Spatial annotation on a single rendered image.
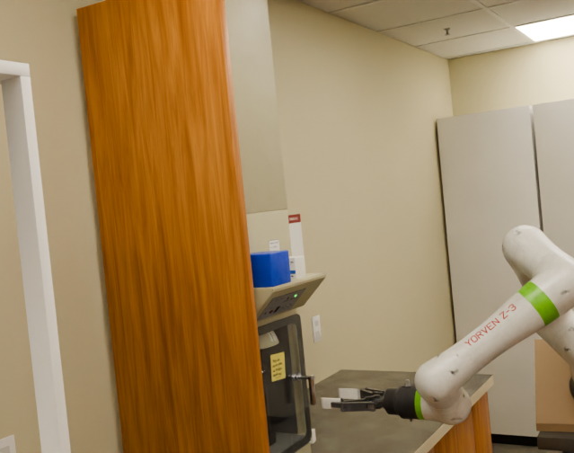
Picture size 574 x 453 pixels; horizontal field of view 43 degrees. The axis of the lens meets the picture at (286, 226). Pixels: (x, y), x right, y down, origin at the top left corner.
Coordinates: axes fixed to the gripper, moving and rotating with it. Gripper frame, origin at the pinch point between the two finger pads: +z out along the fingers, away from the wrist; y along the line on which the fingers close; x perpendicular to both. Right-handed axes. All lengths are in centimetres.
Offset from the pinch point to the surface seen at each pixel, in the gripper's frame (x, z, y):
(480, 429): 37, -13, -95
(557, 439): 20, -54, -38
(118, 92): -94, 40, 37
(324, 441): 19.7, 15.3, -17.8
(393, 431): 19.5, -3.2, -32.3
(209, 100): -86, 9, 37
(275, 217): -55, 13, 4
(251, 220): -55, 13, 17
